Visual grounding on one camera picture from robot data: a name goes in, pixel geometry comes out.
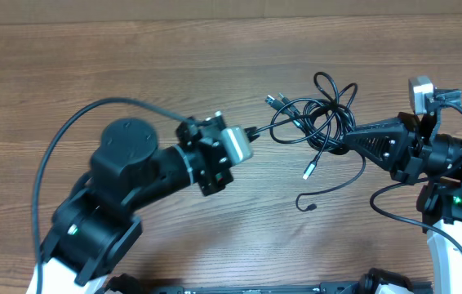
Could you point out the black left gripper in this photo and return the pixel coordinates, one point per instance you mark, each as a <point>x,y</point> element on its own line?
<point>214,183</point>

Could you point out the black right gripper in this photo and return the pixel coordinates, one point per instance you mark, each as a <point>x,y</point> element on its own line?
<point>401,135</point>

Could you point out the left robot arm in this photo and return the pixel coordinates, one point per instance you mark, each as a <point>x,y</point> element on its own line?
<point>96,225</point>

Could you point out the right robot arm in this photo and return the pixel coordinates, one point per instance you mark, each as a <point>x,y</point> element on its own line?
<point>440,206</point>

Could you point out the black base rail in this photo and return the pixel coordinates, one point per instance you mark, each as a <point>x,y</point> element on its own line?
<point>374,281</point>

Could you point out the cardboard back wall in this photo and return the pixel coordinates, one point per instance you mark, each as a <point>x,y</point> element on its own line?
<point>22,12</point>

